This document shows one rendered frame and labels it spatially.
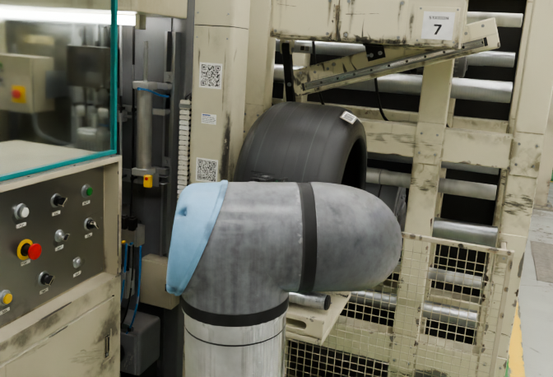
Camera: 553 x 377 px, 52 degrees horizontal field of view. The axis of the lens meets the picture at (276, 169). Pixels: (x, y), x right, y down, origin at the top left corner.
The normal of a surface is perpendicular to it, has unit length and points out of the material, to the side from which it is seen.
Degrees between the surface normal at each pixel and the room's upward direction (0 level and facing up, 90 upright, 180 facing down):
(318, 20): 90
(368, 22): 90
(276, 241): 75
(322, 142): 46
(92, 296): 90
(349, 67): 90
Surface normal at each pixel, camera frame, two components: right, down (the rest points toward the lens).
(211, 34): -0.35, 0.18
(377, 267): 0.67, 0.45
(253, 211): 0.07, -0.54
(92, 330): 0.94, 0.13
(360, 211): 0.55, -0.50
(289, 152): -0.24, -0.44
